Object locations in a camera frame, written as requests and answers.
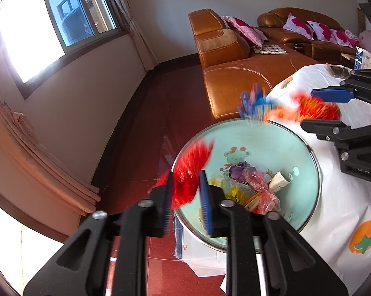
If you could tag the window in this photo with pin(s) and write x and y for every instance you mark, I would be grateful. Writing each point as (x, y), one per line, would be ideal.
(59, 21)

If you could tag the white printed wrapper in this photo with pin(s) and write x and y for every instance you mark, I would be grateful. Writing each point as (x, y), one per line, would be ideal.
(278, 182)

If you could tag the blue multicolour wrapper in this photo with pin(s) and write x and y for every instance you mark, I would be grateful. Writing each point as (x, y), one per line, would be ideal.
(254, 103)

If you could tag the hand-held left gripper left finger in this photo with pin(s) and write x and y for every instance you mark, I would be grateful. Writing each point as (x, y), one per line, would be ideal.
(169, 209)

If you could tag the orange-red crinkled bag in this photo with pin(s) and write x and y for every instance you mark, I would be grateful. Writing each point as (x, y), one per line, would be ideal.
(314, 109)

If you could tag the pink curtain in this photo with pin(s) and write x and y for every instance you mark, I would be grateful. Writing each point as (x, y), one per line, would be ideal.
(34, 148)
(136, 27)

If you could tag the pink floral pillow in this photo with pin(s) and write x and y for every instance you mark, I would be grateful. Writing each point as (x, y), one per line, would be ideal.
(321, 31)
(244, 29)
(353, 40)
(298, 26)
(341, 37)

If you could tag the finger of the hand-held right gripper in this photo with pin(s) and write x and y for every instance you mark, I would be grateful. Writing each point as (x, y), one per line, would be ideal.
(327, 128)
(333, 95)

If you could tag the white orange-print tablecloth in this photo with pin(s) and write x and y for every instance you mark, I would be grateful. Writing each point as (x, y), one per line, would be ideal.
(336, 209)

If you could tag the rolled brown mat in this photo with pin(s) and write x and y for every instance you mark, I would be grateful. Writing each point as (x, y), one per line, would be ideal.
(361, 20)

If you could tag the brown leather chaise sofa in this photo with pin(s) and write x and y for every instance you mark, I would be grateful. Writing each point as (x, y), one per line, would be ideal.
(234, 77)

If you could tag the red plastic bag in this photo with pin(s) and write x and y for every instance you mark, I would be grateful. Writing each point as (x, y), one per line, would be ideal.
(188, 172)

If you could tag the dark snack packet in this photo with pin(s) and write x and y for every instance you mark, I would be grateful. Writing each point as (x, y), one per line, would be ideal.
(338, 71)

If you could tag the mint green trash bin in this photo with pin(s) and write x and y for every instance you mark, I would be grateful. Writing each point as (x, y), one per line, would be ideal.
(265, 141)

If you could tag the tall white box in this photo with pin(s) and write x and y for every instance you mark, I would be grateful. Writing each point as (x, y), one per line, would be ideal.
(364, 60)

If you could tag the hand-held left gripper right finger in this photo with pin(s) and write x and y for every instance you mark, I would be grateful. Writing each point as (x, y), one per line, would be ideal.
(206, 209)

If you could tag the trash wrappers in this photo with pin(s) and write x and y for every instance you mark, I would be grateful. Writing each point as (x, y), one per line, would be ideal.
(261, 188)

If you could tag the checkered cloth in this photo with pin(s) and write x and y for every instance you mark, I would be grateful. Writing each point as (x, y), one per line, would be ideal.
(270, 48)

